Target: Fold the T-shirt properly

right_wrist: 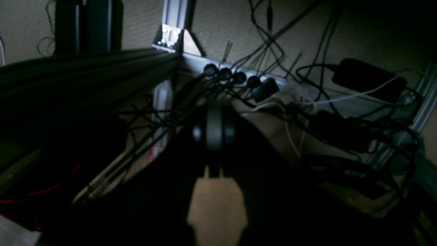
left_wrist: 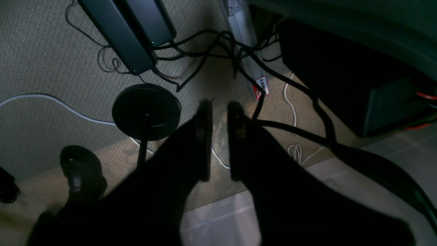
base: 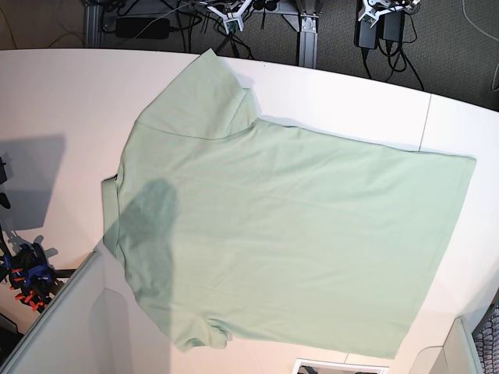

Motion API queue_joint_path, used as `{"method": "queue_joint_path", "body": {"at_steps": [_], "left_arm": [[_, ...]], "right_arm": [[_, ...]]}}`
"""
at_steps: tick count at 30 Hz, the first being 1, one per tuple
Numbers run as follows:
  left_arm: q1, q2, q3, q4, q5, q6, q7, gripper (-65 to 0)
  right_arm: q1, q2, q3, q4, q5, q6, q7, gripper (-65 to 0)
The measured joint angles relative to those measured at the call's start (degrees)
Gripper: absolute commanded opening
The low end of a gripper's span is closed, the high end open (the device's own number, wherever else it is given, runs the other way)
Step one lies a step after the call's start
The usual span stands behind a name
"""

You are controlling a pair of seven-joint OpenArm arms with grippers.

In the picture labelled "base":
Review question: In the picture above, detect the black power brick left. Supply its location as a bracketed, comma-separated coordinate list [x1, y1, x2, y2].
[115, 17, 170, 40]

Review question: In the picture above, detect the grey partition panel left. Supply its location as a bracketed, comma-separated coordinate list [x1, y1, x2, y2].
[0, 249, 103, 374]

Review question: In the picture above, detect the light green T-shirt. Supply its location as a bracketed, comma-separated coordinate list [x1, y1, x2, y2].
[101, 51, 476, 358]

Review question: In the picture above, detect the grey partition panel right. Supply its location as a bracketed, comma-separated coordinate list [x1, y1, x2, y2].
[430, 318, 483, 374]

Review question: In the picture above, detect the black device left edge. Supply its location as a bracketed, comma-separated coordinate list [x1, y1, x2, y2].
[0, 159, 11, 210]

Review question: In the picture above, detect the black power adapter pair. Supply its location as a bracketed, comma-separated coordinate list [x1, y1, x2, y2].
[354, 12, 405, 50]

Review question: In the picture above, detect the aluminium frame post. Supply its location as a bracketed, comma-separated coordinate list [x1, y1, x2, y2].
[283, 0, 324, 69]

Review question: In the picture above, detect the patterned grey chair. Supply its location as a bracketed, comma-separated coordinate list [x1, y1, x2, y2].
[472, 302, 499, 374]

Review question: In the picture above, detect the grey partition panel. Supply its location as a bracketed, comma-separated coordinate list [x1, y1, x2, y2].
[430, 318, 483, 374]
[0, 249, 103, 374]

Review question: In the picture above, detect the blue orange clamp pile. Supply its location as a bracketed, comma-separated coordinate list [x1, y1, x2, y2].
[1, 242, 54, 313]

